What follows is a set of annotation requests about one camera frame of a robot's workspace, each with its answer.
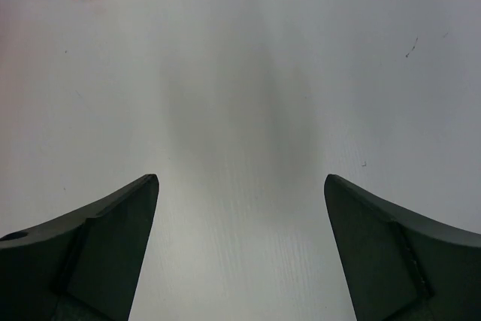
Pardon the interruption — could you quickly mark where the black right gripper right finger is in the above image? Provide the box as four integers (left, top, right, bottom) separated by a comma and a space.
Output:
324, 174, 480, 320

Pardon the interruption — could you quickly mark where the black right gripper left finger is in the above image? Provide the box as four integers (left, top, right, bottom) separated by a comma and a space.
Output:
1, 174, 159, 320

